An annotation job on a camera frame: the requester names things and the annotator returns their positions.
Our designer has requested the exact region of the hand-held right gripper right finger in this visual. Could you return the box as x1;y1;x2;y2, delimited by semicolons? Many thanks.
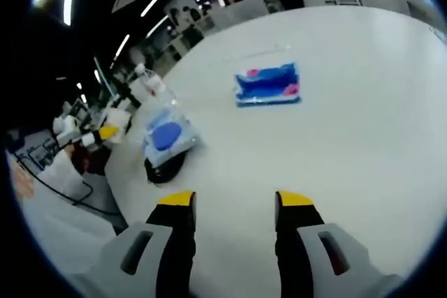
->
274;190;402;298

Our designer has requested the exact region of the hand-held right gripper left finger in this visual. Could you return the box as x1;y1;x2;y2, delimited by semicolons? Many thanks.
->
83;190;197;298

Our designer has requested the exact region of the light blue wipes packet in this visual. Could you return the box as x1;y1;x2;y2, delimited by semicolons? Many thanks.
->
142;108;201;167

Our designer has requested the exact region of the clear plastic water bottle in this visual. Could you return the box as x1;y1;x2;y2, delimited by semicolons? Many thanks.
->
133;63;178;109

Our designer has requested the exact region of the dark blue tissue packet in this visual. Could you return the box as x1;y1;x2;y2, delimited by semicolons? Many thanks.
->
233;61;302;108

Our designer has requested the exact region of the white round table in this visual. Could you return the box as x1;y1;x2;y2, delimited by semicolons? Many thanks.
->
104;6;446;298

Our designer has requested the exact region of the person's white jacket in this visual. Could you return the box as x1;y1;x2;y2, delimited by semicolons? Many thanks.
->
10;158;129;280

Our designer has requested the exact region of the thin black worn cable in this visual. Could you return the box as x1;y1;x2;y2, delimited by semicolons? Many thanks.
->
20;158;122;218

